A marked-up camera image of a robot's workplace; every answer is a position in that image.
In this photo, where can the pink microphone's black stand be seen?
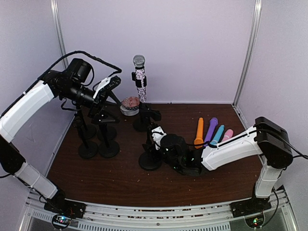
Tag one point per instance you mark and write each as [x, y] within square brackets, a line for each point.
[154, 115]

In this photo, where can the orange microphone's black stand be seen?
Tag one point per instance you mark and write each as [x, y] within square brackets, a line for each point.
[108, 148]

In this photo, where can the right aluminium frame post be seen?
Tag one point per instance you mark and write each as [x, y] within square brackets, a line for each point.
[249, 53]

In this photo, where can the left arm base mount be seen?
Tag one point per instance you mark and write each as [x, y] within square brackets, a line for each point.
[63, 217]

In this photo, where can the aluminium frame post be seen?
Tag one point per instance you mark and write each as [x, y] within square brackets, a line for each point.
[249, 53]
[57, 24]

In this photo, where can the purple microphone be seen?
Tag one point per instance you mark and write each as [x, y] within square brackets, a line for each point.
[212, 125]

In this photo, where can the rhinestone microphone's black stand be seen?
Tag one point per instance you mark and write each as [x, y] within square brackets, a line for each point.
[139, 122]

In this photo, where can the pink microphone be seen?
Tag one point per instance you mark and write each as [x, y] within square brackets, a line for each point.
[227, 135]

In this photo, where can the front aluminium rail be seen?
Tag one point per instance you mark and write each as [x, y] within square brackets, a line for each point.
[210, 217]

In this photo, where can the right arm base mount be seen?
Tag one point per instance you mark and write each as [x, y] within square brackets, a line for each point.
[252, 210]

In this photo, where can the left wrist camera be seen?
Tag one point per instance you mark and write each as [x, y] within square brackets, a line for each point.
[109, 83]

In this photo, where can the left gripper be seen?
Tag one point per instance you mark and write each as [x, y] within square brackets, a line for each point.
[95, 113]

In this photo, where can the silver rhinestone microphone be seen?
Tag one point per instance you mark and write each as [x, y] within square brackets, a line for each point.
[139, 77]

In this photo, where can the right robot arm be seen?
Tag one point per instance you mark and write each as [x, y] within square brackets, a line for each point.
[263, 138]

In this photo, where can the blue microphone's black stand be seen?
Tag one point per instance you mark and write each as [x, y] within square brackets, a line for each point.
[107, 130]

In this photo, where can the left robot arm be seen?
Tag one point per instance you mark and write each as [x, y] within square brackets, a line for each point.
[68, 84]

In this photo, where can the left aluminium frame post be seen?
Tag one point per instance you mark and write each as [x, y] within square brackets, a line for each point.
[57, 24]

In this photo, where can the blue microphone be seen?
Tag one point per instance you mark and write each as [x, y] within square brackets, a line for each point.
[218, 135]

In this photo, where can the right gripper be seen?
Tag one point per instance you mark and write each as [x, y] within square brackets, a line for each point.
[149, 150]

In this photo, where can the orange microphone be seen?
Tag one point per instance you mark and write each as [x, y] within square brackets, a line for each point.
[198, 141]

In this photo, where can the purple microphone's black stand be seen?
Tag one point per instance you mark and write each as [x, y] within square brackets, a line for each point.
[88, 131]

